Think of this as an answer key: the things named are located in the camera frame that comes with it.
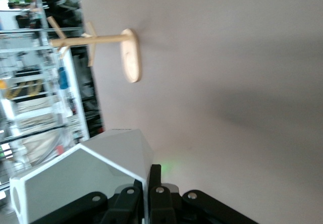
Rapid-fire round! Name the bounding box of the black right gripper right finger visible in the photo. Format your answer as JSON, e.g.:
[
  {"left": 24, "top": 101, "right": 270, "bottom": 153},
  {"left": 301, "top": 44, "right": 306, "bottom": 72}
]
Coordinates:
[{"left": 148, "top": 163, "right": 258, "bottom": 224}]

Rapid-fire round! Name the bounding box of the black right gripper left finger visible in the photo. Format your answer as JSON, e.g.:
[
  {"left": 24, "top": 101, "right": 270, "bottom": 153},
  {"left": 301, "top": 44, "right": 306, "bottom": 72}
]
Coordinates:
[{"left": 32, "top": 180, "right": 144, "bottom": 224}]

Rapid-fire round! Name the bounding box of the white faceted cup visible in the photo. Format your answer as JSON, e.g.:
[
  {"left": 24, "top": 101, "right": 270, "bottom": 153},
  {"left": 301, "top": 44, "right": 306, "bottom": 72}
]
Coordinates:
[{"left": 9, "top": 128, "right": 155, "bottom": 224}]

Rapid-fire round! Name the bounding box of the wooden cup rack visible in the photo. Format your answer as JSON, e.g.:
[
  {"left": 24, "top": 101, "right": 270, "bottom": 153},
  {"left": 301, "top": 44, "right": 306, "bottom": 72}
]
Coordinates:
[{"left": 47, "top": 16, "right": 142, "bottom": 84}]

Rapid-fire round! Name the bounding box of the blue object on shelf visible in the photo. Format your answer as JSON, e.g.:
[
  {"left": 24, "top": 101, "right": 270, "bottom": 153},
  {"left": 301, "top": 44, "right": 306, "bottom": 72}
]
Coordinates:
[{"left": 58, "top": 67, "right": 70, "bottom": 90}]

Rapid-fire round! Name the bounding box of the brown table cover sheet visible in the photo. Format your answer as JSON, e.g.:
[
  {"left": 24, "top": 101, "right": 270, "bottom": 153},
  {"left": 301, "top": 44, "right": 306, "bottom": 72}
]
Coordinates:
[{"left": 80, "top": 0, "right": 323, "bottom": 224}]

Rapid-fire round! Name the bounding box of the white metal shelving frame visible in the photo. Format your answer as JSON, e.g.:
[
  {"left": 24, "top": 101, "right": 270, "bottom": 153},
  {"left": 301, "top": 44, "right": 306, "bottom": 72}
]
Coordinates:
[{"left": 0, "top": 0, "right": 92, "bottom": 193}]

